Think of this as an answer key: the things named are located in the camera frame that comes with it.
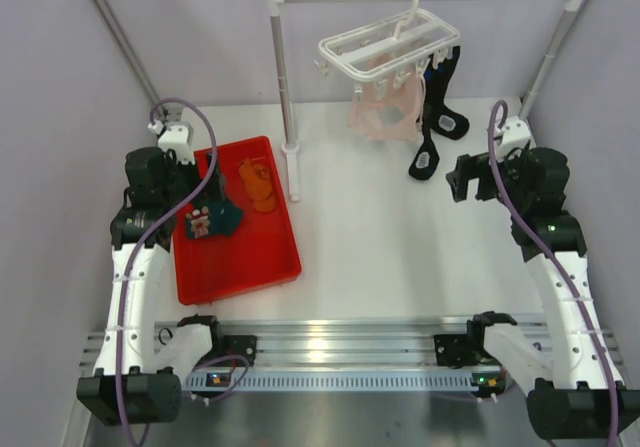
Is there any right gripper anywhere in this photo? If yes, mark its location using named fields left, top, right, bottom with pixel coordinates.
left=447, top=145, right=530, bottom=212

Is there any pink sock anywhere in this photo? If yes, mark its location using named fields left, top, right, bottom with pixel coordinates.
left=347, top=65, right=425, bottom=144

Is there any white clip sock hanger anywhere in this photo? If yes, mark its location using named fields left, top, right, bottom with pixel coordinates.
left=318, top=0, right=461, bottom=98

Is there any green christmas sock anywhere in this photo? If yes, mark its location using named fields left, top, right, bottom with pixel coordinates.
left=185, top=206, right=211, bottom=240

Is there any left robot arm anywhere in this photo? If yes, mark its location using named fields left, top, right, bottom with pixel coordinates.
left=76, top=147, right=255, bottom=427

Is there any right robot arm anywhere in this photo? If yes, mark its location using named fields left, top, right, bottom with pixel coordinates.
left=446, top=146, right=639, bottom=446

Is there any orange sock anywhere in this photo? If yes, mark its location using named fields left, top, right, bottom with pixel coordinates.
left=238, top=158, right=277, bottom=213

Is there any red plastic tray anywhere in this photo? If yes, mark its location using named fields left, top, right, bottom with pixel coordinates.
left=173, top=136, right=302, bottom=305

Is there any metal clothes rack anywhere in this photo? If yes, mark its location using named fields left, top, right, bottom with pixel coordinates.
left=262, top=0, right=596, bottom=203

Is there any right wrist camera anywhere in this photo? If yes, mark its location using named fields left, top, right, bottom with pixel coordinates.
left=494, top=116, right=532, bottom=159

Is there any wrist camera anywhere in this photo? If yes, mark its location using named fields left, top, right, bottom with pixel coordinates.
left=494, top=116, right=532, bottom=159
left=147, top=120, right=196, bottom=165

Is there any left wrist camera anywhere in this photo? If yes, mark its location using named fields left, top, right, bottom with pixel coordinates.
left=147, top=120, right=196, bottom=165

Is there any perforated cable duct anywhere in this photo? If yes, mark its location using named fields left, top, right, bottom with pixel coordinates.
left=183, top=369, right=504, bottom=393

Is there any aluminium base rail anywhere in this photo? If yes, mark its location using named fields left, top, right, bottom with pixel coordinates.
left=78, top=314, right=626, bottom=371

